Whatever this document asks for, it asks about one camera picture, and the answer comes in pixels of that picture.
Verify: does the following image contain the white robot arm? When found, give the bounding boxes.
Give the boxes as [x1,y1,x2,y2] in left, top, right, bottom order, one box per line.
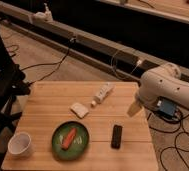
[128,63,189,117]

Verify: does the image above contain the black stand left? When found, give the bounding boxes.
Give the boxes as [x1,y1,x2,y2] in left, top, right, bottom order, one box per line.
[0,6,32,171]

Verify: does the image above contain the white object on rail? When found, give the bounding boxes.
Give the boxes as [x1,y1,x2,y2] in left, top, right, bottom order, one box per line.
[33,4,53,22]

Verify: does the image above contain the long metal rail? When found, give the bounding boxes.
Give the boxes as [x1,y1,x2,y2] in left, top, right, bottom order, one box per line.
[0,0,189,82]

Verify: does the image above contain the orange carrot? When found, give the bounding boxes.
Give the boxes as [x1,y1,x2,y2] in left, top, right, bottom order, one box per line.
[62,128,77,150]

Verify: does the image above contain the blue box on floor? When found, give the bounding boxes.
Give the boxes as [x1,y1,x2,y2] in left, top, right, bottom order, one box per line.
[157,98,176,118]

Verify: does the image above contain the green round plate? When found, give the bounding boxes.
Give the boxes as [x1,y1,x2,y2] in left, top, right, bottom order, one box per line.
[51,121,89,161]

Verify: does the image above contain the white tube bottle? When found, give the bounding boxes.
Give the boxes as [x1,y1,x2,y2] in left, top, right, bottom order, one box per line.
[91,82,114,107]

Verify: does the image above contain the black floor cable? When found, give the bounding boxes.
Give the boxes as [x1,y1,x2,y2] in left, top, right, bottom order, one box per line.
[147,108,189,171]

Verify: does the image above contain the black eraser block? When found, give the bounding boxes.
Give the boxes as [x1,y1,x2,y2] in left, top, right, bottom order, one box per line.
[111,125,122,149]

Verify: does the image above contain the black cable on carpet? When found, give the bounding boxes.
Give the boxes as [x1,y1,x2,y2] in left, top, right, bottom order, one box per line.
[20,37,76,86]

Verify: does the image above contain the white cup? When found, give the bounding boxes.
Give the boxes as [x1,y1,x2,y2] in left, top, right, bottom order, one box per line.
[8,132,33,157]

